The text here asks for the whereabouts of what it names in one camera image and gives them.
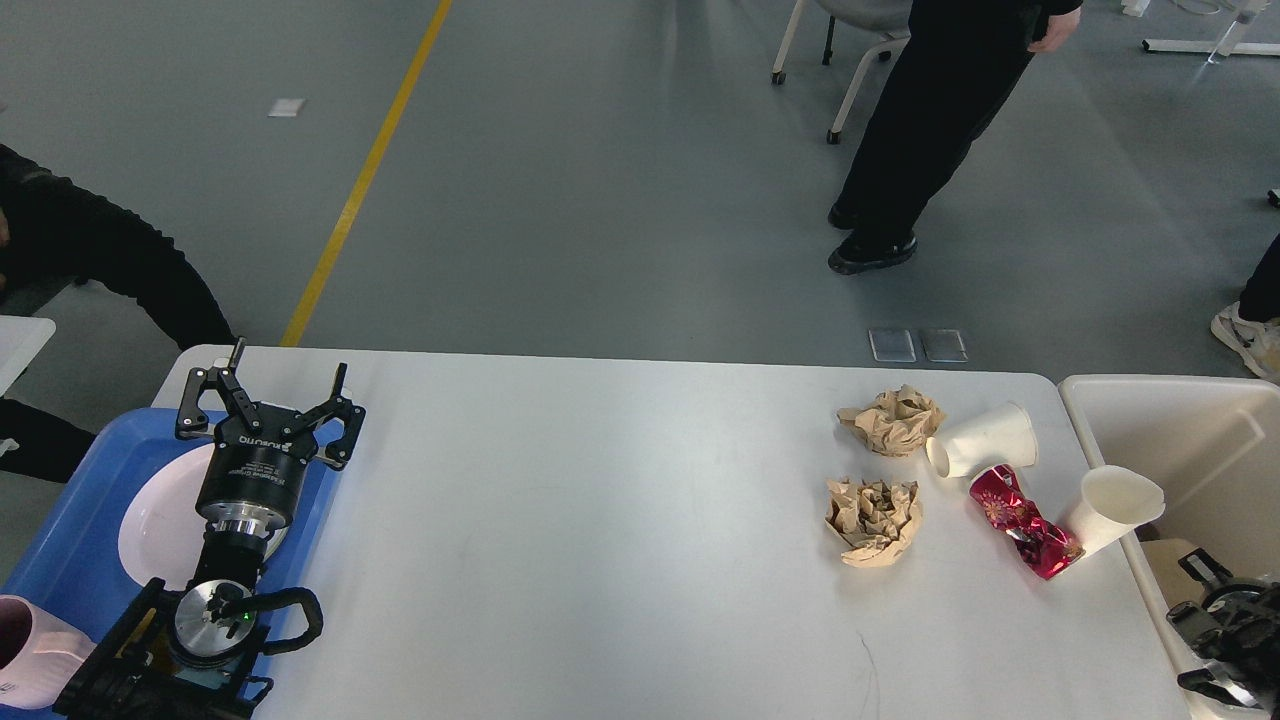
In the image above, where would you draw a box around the seated person in black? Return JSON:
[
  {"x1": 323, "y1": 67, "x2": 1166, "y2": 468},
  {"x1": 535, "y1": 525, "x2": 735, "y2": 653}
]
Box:
[{"x1": 1, "y1": 146, "x2": 237, "y2": 483}]

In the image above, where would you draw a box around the person with white sneakers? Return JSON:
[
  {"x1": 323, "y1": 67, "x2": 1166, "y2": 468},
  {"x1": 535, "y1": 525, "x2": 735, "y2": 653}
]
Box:
[{"x1": 1210, "y1": 234, "x2": 1279, "y2": 384}]

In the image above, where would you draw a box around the brown paper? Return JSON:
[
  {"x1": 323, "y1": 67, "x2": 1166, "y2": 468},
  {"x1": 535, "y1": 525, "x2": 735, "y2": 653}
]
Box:
[
  {"x1": 836, "y1": 384, "x2": 947, "y2": 457},
  {"x1": 826, "y1": 478, "x2": 923, "y2": 568}
]

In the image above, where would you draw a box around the blue plastic tray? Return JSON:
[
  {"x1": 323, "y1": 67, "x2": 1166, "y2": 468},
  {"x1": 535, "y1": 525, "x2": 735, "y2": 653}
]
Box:
[{"x1": 4, "y1": 409, "x2": 338, "y2": 719}]

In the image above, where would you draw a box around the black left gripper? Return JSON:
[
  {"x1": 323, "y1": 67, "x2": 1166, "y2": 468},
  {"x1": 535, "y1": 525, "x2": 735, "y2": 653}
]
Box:
[{"x1": 175, "y1": 338, "x2": 367, "y2": 536}]

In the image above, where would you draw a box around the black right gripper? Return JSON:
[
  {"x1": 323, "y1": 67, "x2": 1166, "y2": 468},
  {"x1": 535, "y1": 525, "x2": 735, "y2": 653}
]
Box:
[{"x1": 1166, "y1": 548, "x2": 1279, "y2": 710}]

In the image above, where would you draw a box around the metal floor plate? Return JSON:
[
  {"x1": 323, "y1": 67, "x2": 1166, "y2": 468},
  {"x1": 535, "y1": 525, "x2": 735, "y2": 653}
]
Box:
[
  {"x1": 919, "y1": 328, "x2": 969, "y2": 363},
  {"x1": 868, "y1": 328, "x2": 916, "y2": 363}
]

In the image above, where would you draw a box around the brown paper bag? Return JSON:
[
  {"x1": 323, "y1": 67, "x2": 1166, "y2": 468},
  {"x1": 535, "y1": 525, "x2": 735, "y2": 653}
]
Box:
[{"x1": 1140, "y1": 538, "x2": 1204, "y2": 607}]

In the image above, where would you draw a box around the metal floor plate left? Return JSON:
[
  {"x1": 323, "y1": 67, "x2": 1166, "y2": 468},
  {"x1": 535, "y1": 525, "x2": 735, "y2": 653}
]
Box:
[{"x1": 868, "y1": 328, "x2": 916, "y2": 363}]

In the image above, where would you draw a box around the white floor stand base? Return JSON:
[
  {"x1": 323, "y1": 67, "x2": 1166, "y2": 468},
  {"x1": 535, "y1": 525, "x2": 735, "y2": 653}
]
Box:
[{"x1": 1117, "y1": 1, "x2": 1279, "y2": 64}]

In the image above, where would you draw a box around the pink plate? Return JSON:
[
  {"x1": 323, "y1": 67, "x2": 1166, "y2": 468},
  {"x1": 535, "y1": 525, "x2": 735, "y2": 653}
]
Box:
[{"x1": 116, "y1": 439, "x2": 291, "y2": 589}]

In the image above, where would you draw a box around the white paper cup right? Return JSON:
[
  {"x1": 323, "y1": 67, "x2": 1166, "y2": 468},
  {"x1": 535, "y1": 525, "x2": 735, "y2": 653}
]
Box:
[{"x1": 1057, "y1": 465, "x2": 1166, "y2": 559}]

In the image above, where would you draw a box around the pink mug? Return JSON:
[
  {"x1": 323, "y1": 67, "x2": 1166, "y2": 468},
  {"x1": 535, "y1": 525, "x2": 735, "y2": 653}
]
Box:
[{"x1": 1, "y1": 594, "x2": 96, "y2": 710}]

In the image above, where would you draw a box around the crushed red can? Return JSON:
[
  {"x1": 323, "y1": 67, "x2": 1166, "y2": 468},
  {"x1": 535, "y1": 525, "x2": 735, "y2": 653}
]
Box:
[{"x1": 968, "y1": 464, "x2": 1085, "y2": 580}]

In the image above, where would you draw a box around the white side table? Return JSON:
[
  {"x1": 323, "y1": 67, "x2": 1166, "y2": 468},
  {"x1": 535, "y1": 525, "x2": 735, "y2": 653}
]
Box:
[{"x1": 0, "y1": 314, "x2": 56, "y2": 395}]

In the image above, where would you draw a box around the beige plastic bin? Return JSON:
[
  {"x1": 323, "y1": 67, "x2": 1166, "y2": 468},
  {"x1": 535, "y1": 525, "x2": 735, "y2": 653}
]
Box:
[{"x1": 1060, "y1": 375, "x2": 1279, "y2": 673}]

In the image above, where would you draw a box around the white paper cup lying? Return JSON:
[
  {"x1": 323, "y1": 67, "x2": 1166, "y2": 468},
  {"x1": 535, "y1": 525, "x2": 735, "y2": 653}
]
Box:
[{"x1": 925, "y1": 402, "x2": 1039, "y2": 478}]

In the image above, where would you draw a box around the teal mug yellow inside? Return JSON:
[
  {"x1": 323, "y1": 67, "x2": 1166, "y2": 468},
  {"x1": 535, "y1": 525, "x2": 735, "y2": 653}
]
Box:
[{"x1": 125, "y1": 609, "x2": 237, "y2": 688}]

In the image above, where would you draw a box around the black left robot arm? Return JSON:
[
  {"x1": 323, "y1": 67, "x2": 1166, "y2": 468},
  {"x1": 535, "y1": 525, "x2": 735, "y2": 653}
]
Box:
[{"x1": 52, "y1": 340, "x2": 366, "y2": 719}]

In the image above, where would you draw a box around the white rolling chair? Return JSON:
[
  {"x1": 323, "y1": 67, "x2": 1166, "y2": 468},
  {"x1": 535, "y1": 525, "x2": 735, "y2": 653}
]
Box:
[{"x1": 769, "y1": 1, "x2": 911, "y2": 146}]

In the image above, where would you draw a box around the standing person in black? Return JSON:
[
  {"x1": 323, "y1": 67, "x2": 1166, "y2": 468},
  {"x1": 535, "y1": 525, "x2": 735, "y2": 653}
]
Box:
[{"x1": 828, "y1": 1, "x2": 1082, "y2": 275}]

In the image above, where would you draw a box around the metal floor plate right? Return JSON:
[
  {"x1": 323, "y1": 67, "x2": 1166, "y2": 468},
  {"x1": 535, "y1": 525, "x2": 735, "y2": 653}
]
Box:
[{"x1": 919, "y1": 328, "x2": 969, "y2": 363}]

